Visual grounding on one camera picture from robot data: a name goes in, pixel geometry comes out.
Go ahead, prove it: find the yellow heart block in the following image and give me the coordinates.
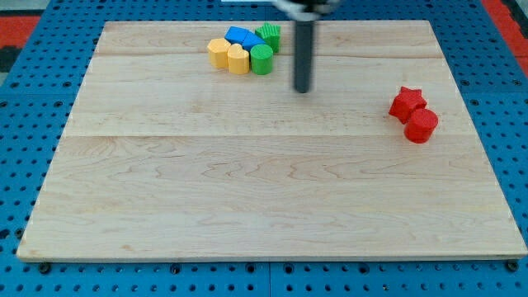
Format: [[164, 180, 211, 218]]
[[227, 44, 250, 74]]

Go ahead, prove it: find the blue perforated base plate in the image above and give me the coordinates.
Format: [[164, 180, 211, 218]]
[[1, 1, 527, 296]]

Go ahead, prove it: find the green cylinder block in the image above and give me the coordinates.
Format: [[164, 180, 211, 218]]
[[250, 45, 274, 75]]

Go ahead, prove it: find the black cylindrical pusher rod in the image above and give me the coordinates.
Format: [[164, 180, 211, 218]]
[[293, 21, 314, 93]]

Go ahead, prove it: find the red cylinder block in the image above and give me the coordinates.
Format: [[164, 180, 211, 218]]
[[403, 109, 439, 144]]

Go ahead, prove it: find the yellow hexagon block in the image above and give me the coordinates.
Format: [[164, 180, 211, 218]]
[[207, 38, 231, 68]]

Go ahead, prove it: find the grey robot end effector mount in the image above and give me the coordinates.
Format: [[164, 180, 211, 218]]
[[273, 0, 342, 21]]

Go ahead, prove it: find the blue triangular block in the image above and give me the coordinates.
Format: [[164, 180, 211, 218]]
[[242, 31, 266, 52]]

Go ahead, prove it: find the light wooden board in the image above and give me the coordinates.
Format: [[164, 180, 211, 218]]
[[17, 21, 527, 263]]

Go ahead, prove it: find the blue cube block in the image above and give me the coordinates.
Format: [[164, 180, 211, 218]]
[[224, 26, 250, 45]]

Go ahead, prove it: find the green star block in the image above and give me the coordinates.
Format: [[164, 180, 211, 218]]
[[255, 22, 281, 54]]

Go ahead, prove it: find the red star block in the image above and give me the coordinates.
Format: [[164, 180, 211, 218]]
[[389, 86, 427, 124]]

